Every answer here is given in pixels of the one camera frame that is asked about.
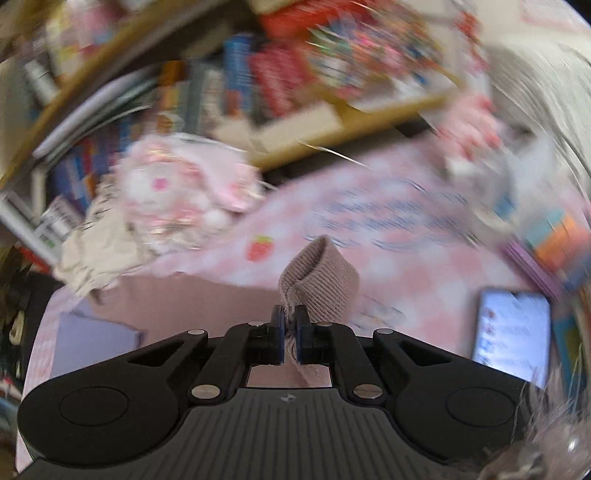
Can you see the thick flat book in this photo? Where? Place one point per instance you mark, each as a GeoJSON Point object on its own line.
{"type": "Point", "coordinates": [295, 127]}

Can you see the pink checked desk mat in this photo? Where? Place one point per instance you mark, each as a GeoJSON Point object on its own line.
{"type": "Point", "coordinates": [406, 272]}

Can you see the black smartphone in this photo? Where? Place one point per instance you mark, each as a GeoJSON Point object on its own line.
{"type": "Point", "coordinates": [512, 332]}

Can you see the red boxed book set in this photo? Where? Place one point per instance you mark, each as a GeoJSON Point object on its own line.
{"type": "Point", "coordinates": [281, 78]}

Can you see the colourful notebooks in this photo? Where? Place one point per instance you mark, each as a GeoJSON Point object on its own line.
{"type": "Point", "coordinates": [554, 249]}

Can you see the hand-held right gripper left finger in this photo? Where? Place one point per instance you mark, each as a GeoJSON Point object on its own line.
{"type": "Point", "coordinates": [278, 341]}

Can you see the brown and purple sweater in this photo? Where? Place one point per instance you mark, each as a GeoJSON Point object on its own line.
{"type": "Point", "coordinates": [323, 272]}

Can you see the wooden bookshelf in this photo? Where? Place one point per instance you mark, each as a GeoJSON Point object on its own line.
{"type": "Point", "coordinates": [360, 108]}

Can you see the pink plush pig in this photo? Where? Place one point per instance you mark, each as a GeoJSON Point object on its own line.
{"type": "Point", "coordinates": [466, 124]}

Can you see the white upright carton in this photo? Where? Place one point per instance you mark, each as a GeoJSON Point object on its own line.
{"type": "Point", "coordinates": [62, 217]}

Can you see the row of books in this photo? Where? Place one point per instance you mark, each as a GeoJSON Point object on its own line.
{"type": "Point", "coordinates": [221, 92]}

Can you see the colourful bead ornament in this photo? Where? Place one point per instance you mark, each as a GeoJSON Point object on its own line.
{"type": "Point", "coordinates": [369, 50]}

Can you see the white plush rabbit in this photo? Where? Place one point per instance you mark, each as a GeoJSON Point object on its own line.
{"type": "Point", "coordinates": [166, 184]}

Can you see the cream cloth bag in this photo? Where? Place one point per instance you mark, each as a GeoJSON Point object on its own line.
{"type": "Point", "coordinates": [97, 249]}

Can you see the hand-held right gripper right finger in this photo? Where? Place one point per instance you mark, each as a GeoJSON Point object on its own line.
{"type": "Point", "coordinates": [300, 341]}

